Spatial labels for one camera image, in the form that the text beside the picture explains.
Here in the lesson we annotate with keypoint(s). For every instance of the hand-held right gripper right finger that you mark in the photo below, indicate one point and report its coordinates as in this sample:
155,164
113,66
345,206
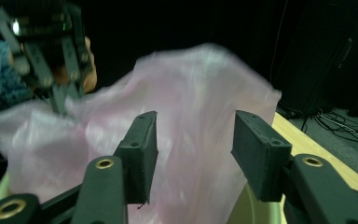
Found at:
261,155

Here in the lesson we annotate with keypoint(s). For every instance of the pink plastic bag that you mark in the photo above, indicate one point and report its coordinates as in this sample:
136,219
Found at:
199,93

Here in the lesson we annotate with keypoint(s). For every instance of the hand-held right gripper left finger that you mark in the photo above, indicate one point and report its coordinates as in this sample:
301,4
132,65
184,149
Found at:
141,161

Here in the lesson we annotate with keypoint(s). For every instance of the green plastic bin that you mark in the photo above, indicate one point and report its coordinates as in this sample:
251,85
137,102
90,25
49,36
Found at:
254,213

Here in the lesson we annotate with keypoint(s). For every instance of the large black case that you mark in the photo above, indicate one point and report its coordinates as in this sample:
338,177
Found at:
323,62

